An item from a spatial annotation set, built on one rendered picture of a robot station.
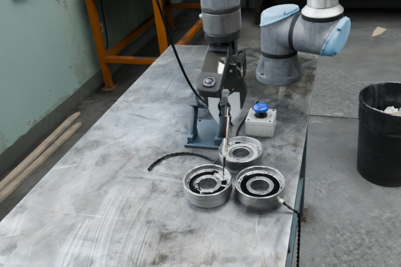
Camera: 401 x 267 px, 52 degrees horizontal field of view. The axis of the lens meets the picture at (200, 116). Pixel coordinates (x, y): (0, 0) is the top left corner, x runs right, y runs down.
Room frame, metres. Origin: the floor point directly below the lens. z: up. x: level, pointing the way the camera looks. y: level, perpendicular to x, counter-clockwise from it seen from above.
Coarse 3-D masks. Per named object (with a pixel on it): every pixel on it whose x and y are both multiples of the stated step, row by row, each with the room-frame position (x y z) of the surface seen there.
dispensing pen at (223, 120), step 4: (228, 104) 0.77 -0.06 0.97; (228, 108) 0.77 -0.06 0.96; (228, 112) 0.76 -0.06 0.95; (220, 116) 0.75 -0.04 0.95; (224, 116) 0.75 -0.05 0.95; (220, 120) 0.74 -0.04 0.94; (224, 120) 0.74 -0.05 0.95; (220, 124) 0.74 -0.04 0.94; (224, 124) 0.74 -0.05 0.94; (220, 128) 0.73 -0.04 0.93; (224, 128) 0.73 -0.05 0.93; (220, 132) 0.73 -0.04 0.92; (224, 132) 0.73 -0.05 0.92; (220, 136) 0.72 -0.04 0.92; (224, 136) 0.72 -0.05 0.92; (224, 140) 0.73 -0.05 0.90; (228, 140) 0.73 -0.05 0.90; (224, 144) 0.72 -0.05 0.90; (228, 144) 0.73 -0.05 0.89; (224, 148) 0.72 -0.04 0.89; (224, 152) 0.72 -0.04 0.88; (224, 156) 0.71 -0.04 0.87; (224, 160) 0.71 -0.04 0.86; (224, 164) 0.70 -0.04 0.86
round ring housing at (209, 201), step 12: (192, 168) 0.72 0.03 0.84; (204, 168) 0.73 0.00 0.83; (216, 168) 0.72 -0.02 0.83; (204, 180) 0.70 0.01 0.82; (216, 180) 0.69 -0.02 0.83; (228, 180) 0.68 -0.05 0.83; (192, 192) 0.64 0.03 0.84; (228, 192) 0.65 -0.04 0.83; (204, 204) 0.63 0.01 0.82; (216, 204) 0.64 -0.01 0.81
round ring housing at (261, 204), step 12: (252, 168) 0.71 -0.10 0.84; (264, 168) 0.70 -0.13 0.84; (240, 180) 0.68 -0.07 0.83; (252, 180) 0.67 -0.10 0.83; (264, 180) 0.67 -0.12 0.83; (240, 192) 0.63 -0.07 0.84; (252, 192) 0.64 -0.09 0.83; (264, 192) 0.63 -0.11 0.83; (252, 204) 0.61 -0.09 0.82; (264, 204) 0.60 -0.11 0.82; (276, 204) 0.62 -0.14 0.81
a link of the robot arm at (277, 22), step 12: (264, 12) 1.22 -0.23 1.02; (276, 12) 1.19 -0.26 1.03; (288, 12) 1.17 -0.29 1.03; (300, 12) 1.20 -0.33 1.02; (264, 24) 1.20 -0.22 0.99; (276, 24) 1.17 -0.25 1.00; (288, 24) 1.16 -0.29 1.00; (264, 36) 1.20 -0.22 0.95; (276, 36) 1.17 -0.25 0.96; (288, 36) 1.14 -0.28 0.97; (264, 48) 1.20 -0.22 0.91; (276, 48) 1.17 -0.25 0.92; (288, 48) 1.16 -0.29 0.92
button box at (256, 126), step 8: (256, 112) 0.92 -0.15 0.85; (272, 112) 0.92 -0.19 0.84; (248, 120) 0.89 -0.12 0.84; (256, 120) 0.89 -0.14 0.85; (264, 120) 0.88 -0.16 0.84; (272, 120) 0.88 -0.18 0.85; (248, 128) 0.89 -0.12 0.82; (256, 128) 0.88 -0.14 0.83; (264, 128) 0.87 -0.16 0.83; (272, 128) 0.87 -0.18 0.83; (264, 136) 0.87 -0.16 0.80; (272, 136) 0.87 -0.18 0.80
